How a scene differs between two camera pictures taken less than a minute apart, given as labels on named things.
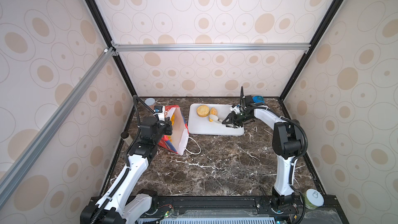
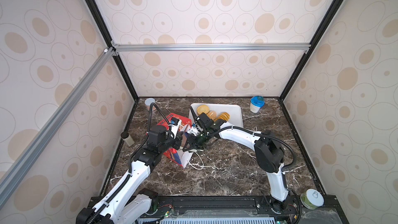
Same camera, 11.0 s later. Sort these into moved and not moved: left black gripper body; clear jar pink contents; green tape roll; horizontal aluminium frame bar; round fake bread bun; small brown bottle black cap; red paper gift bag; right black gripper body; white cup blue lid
Moved: left black gripper body; right black gripper body; red paper gift bag
Not moved: green tape roll; white cup blue lid; small brown bottle black cap; round fake bread bun; clear jar pink contents; horizontal aluminium frame bar
